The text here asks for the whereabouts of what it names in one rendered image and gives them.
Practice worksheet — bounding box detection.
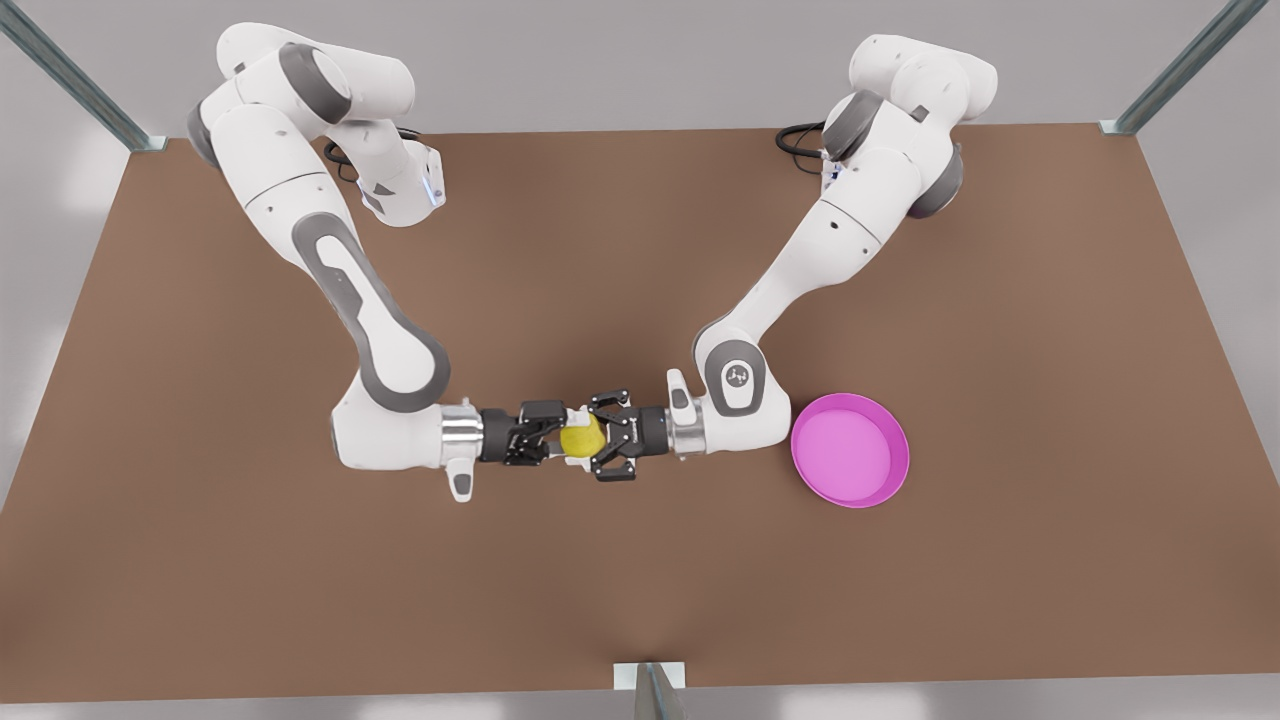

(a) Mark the pink plate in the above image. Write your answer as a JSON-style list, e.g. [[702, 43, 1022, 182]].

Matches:
[[790, 392, 911, 509]]

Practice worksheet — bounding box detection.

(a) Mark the black cable loop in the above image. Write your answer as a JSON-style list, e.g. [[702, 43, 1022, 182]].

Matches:
[[322, 126, 423, 185], [775, 121, 829, 161]]

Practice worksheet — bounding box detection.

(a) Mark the yellow-green apple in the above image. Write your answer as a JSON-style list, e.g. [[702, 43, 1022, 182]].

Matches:
[[559, 416, 607, 461]]

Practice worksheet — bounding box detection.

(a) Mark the silver frame post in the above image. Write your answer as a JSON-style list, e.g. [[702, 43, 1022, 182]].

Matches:
[[0, 0, 167, 153], [1098, 0, 1271, 137], [613, 660, 689, 720]]

